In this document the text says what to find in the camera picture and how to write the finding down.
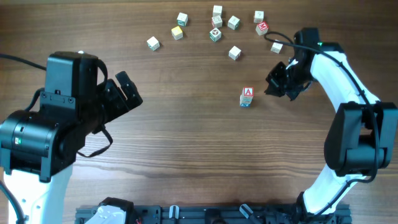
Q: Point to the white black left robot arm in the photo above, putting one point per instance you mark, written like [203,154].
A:
[38,148]

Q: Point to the green edged wooden block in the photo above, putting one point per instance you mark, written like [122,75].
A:
[233,22]

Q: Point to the red side wooden block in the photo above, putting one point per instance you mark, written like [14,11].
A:
[216,21]

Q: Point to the green side wooden block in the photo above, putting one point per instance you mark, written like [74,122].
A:
[182,19]

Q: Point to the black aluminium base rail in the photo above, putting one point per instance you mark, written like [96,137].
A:
[268,214]

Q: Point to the plain wooden block far left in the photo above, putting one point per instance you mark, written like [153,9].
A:
[153,43]

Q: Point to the plain wooden block top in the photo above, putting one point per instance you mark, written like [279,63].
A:
[217,10]

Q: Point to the plain wooden block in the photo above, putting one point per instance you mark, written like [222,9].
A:
[234,53]
[217,10]
[276,47]
[153,43]
[258,17]

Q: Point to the yellow top wooden block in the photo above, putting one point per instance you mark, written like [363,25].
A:
[177,33]

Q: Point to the plain wooden block centre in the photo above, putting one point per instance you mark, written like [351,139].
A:
[234,53]

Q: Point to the plain wooden block upper right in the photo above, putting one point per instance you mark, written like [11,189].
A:
[258,17]

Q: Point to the red A wooden block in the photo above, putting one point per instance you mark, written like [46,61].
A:
[247,93]

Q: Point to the green ball picture block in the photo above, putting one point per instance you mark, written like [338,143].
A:
[215,34]

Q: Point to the plain wooden block far right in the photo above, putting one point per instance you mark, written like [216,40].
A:
[276,47]

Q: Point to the blue bottom tower block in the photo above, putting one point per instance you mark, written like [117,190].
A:
[245,105]

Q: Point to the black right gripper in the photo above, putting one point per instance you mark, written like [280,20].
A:
[273,78]

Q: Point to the blue letter wooden block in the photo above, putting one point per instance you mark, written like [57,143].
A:
[245,100]

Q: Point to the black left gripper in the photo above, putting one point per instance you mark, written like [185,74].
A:
[119,102]

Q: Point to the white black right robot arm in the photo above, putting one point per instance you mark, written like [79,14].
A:
[361,137]

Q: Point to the red M wooden block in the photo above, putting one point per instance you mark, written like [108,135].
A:
[262,28]

